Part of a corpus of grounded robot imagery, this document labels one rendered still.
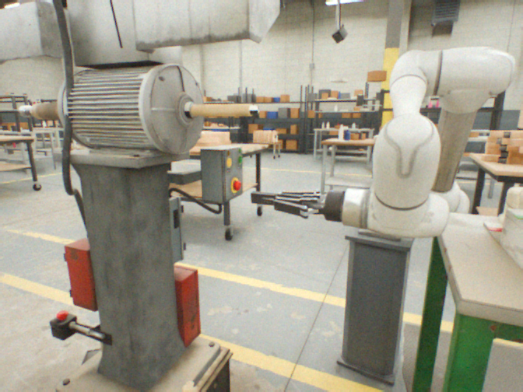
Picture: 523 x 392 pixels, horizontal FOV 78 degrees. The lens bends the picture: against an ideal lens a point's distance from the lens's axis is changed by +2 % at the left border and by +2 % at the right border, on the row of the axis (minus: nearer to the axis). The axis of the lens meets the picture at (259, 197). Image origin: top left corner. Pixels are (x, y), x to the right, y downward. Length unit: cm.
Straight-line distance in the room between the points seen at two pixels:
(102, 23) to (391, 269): 139
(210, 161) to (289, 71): 1145
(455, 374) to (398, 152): 43
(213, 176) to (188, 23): 56
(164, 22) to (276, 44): 1206
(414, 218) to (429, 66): 56
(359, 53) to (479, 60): 1096
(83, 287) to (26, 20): 86
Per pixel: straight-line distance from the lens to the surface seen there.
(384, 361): 181
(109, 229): 114
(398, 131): 59
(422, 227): 73
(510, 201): 107
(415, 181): 62
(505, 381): 212
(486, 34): 1216
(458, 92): 116
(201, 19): 79
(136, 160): 96
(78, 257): 130
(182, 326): 141
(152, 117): 91
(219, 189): 118
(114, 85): 103
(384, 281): 159
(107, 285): 125
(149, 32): 87
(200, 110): 94
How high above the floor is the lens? 123
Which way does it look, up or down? 14 degrees down
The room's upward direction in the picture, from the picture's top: straight up
